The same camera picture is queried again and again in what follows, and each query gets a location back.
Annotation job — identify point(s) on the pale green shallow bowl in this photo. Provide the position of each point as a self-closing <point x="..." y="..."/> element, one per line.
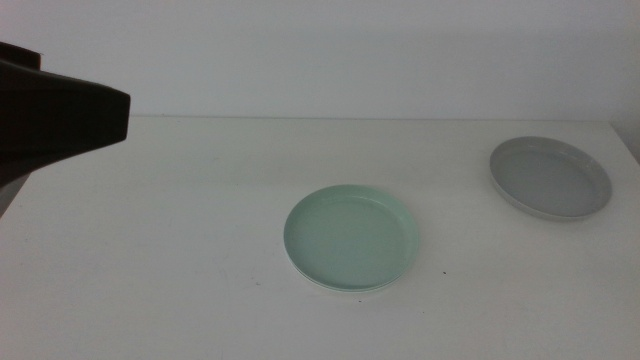
<point x="350" y="237"/>

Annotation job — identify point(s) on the grey shallow bowl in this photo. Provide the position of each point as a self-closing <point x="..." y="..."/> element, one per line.
<point x="550" y="180"/>

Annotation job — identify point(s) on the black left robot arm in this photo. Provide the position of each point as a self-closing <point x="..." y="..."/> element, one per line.
<point x="55" y="115"/>

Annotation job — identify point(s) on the white shallow bowl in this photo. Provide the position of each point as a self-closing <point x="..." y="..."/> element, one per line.
<point x="350" y="291"/>

